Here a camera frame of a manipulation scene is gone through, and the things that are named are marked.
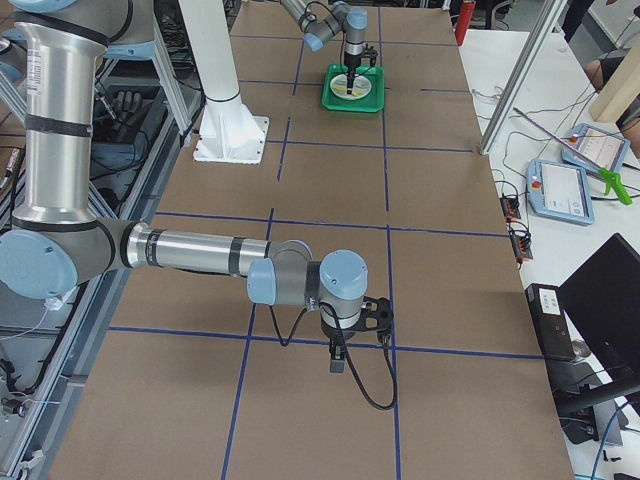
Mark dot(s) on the black computer monitor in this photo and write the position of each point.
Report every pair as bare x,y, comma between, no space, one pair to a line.
601,299

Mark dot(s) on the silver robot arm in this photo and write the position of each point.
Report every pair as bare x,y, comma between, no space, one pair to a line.
56,242
320,23

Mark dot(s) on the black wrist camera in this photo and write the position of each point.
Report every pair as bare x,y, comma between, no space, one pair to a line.
370,53
376,315

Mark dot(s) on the aluminium frame post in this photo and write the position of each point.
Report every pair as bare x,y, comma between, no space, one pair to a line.
543,26

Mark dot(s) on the teach pendant tablet far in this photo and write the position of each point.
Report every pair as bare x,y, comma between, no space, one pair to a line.
607,150

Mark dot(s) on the teach pendant tablet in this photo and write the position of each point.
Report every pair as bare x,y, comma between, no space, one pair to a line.
559,191
607,150

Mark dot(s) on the orange circuit board upper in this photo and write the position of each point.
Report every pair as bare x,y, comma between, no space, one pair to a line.
510,207

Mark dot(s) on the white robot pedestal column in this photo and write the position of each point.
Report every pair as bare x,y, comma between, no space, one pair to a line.
228,132

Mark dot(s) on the green plastic tray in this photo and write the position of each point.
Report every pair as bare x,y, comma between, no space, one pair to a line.
372,103

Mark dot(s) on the white round plate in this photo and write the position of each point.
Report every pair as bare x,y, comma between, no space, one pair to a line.
360,89

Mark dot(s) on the teach pendant tablet near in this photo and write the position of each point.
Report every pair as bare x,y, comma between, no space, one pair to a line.
559,191

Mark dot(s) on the brown paper table cover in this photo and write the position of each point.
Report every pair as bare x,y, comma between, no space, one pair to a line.
194,382

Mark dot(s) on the black desktop box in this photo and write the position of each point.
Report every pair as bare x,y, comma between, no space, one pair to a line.
549,322

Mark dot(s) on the red cylinder tube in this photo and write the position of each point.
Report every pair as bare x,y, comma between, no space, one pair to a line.
464,19

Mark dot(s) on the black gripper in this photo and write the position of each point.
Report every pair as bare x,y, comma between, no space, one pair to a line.
335,333
351,62

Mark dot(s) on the person in black shirt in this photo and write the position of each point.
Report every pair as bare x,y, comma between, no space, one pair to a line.
601,70

